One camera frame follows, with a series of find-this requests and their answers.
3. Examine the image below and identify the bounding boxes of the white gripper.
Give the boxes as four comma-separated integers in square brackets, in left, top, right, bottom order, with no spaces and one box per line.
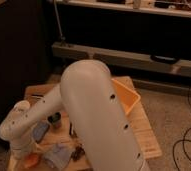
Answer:
[9,147,39,171]

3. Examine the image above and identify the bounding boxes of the orange red apple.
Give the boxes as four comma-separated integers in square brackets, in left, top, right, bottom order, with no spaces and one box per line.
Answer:
[23,153,39,168]

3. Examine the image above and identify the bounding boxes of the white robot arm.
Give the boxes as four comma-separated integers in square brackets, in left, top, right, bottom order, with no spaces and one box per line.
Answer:
[0,60,150,171]

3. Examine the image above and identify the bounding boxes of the folded blue cloth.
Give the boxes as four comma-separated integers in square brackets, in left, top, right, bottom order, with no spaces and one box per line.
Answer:
[43,143,72,171]

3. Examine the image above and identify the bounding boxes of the small potted green plant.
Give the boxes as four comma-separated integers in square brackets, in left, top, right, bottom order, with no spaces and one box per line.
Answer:
[48,112,61,129]

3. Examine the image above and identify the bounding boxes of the dark grape bunch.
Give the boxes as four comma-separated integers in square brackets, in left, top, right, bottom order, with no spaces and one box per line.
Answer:
[71,146,85,162]

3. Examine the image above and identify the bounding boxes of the grey metal shelf beam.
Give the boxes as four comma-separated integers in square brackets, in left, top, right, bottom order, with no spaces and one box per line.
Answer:
[52,42,191,77]

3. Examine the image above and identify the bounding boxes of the yellow plastic bin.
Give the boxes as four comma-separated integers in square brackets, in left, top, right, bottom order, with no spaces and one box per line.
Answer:
[112,79,141,116]

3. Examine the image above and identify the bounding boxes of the black floor cables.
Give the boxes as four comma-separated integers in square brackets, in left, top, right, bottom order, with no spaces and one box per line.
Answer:
[172,61,191,171]

